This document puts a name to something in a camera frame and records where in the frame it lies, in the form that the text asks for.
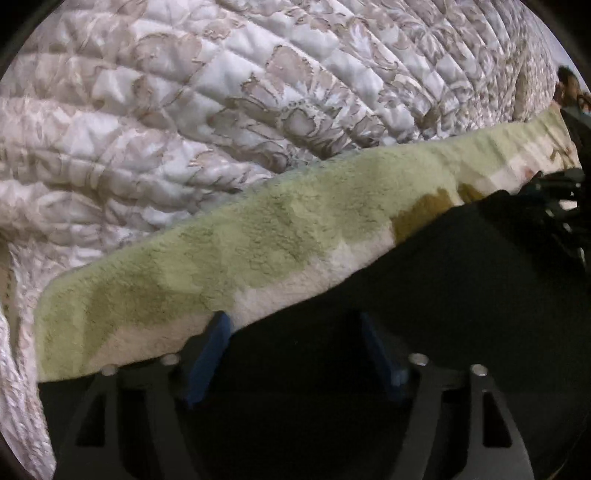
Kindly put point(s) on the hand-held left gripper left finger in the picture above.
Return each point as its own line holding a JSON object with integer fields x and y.
{"x": 210, "y": 355}

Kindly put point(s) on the black pants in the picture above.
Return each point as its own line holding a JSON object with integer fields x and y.
{"x": 415, "y": 286}

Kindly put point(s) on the green floral fleece blanket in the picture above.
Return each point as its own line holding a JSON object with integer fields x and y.
{"x": 207, "y": 258}

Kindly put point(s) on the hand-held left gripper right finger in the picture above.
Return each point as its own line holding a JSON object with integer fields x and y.
{"x": 383, "y": 355}

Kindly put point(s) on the beige floral quilted bedspread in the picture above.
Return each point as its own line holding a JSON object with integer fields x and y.
{"x": 231, "y": 92}

